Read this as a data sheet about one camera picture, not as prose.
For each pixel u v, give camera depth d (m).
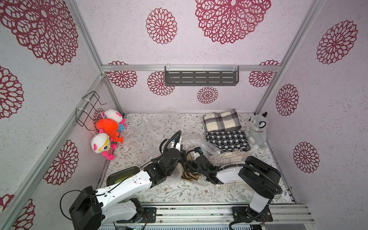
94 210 0.39
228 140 0.97
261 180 0.46
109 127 0.92
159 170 0.57
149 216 0.73
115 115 0.95
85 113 0.76
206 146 0.77
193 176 0.85
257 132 0.94
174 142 0.63
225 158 0.89
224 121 1.07
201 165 0.70
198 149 0.81
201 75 0.99
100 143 0.80
